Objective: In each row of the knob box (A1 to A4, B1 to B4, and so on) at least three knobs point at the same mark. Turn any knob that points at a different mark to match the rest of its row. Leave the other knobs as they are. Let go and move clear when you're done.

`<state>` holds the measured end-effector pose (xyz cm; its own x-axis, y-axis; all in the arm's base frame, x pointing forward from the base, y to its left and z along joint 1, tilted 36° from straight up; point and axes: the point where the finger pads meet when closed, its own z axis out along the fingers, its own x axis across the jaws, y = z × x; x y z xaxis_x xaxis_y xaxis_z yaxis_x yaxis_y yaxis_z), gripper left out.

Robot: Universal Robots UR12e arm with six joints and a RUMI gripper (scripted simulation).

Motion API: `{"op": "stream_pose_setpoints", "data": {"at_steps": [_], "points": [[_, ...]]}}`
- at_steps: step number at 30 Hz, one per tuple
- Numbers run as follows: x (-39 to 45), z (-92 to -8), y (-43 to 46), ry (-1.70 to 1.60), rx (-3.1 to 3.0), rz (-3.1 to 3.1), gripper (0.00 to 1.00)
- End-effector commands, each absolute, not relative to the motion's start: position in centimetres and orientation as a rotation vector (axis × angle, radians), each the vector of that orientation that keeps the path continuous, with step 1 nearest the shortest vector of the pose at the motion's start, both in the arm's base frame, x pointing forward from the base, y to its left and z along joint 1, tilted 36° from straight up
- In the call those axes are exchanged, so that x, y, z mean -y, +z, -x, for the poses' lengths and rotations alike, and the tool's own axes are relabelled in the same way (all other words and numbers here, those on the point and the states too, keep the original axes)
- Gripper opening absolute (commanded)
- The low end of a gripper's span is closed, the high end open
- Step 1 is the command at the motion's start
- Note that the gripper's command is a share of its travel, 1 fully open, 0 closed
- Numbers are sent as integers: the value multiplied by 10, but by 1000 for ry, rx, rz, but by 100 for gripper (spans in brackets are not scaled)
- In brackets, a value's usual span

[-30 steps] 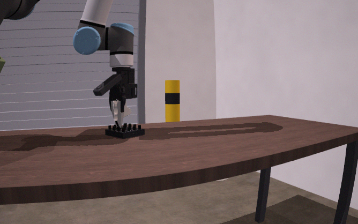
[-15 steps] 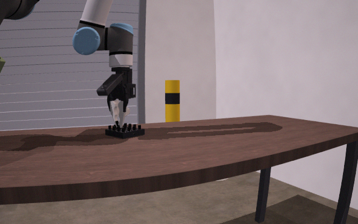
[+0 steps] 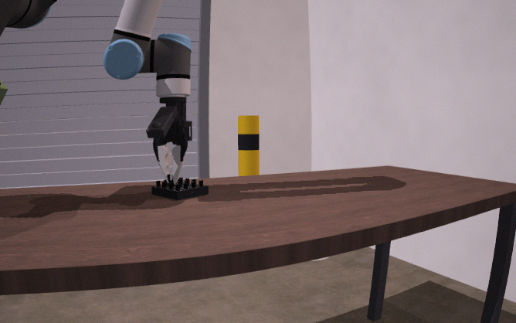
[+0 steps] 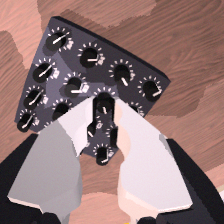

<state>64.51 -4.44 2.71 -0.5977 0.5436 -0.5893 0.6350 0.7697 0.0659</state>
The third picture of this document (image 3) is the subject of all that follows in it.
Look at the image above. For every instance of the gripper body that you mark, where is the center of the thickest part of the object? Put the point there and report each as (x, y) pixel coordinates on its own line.
(176, 129)

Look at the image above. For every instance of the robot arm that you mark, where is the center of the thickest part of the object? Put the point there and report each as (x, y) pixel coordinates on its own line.
(130, 47)

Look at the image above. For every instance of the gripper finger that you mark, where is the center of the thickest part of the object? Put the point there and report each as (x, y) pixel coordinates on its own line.
(164, 158)
(178, 153)

